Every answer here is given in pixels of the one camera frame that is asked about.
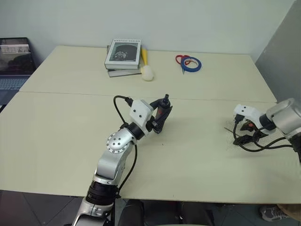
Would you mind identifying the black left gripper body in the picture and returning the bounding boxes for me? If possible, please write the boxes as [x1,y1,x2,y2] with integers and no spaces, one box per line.
[145,117,166,134]

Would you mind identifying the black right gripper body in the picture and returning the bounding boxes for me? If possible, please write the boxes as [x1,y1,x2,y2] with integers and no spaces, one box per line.
[239,120,262,143]

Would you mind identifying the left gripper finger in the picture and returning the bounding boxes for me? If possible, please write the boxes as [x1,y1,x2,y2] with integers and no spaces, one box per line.
[158,105,174,134]
[149,99,163,111]

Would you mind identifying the black red electric screwdriver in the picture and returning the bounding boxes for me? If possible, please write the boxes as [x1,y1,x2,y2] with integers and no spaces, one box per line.
[154,93,172,122]

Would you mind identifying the dark cover book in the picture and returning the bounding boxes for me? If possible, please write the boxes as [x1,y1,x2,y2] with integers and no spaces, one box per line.
[107,46,143,78]

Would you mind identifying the blue tape roll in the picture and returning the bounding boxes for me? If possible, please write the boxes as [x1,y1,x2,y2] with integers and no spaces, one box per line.
[180,56,202,73]

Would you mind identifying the grey photo cover book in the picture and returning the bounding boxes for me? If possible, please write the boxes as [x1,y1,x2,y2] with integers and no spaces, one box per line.
[104,38,143,70]

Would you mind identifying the grey partition panel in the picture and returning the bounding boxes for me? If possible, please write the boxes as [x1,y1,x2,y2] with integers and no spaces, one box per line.
[254,0,301,103]

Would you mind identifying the grey sneaker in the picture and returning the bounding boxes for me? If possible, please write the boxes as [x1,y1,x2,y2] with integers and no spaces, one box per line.
[259,205,288,222]

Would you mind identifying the brown rounded object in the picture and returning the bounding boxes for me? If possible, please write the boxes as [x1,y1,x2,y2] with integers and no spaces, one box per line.
[276,203,301,220]

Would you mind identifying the dark rounded shape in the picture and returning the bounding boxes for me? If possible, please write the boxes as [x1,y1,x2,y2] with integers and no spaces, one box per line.
[117,199,145,226]

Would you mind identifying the open grey laptop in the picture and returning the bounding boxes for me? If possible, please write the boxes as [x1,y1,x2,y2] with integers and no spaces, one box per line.
[0,37,36,105]

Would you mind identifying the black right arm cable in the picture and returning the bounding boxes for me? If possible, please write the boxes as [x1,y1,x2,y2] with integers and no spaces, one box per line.
[232,113,294,152]

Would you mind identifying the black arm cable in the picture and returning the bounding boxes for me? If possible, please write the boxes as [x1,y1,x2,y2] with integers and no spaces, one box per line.
[112,95,138,199]
[232,113,294,152]

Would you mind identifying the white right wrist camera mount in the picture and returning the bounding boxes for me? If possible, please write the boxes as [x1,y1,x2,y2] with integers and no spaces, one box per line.
[233,103,270,136]

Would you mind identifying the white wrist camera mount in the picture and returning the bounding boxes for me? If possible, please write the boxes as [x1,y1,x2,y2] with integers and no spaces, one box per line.
[129,99,154,137]
[233,103,270,136]

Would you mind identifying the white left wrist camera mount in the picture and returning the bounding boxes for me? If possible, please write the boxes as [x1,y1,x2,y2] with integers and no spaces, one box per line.
[129,99,154,137]

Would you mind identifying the yellow handled white brush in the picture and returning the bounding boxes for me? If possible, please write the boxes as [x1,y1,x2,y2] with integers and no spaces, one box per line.
[140,47,155,82]

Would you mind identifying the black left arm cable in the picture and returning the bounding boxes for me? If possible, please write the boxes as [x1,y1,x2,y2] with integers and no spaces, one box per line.
[112,95,138,199]

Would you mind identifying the red handled scissors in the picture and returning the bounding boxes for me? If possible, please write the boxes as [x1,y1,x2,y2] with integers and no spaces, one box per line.
[175,54,191,75]

